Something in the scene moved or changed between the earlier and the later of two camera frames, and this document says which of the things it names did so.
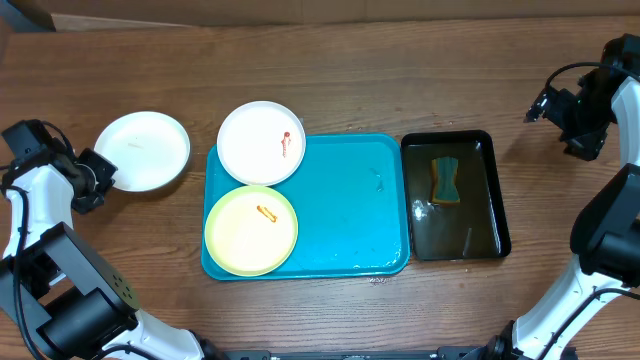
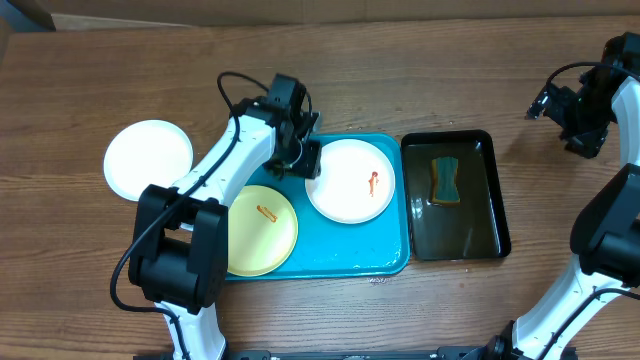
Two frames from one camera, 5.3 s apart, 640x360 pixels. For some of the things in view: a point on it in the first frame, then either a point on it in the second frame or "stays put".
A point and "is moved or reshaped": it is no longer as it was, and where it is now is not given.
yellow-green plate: (251, 231) stays put
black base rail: (460, 353) stays put
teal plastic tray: (350, 200) stays put
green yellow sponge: (444, 185) stays put
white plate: (261, 143) is moved or reshaped
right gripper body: (585, 122) stays put
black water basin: (478, 226) stays put
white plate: (149, 150) is moved or reshaped
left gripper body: (98, 174) → (302, 162)
